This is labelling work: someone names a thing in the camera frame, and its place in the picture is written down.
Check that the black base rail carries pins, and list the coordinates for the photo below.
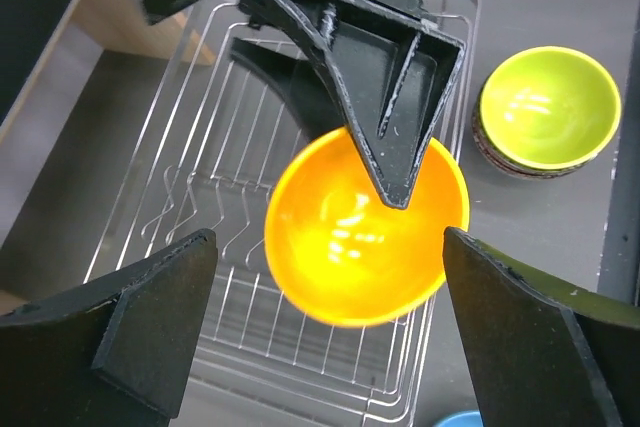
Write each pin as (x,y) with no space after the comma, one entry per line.
(619,267)

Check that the blue bowl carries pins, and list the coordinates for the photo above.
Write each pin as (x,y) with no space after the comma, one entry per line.
(469,418)

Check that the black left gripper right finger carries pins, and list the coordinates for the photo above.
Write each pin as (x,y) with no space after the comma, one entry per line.
(541,351)

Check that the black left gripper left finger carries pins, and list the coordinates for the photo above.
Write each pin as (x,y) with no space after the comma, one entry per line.
(115,351)

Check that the metal wire dish rack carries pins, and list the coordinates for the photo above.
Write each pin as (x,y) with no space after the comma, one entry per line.
(213,144)

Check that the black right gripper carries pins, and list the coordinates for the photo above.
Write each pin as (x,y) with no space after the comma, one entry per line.
(382,67)

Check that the green bowl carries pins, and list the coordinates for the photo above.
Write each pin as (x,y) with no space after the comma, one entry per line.
(545,112)

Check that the orange bowl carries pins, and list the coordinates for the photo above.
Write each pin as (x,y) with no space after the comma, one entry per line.
(340,255)

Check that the wooden shelf unit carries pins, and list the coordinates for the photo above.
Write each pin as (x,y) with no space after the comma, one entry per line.
(30,29)

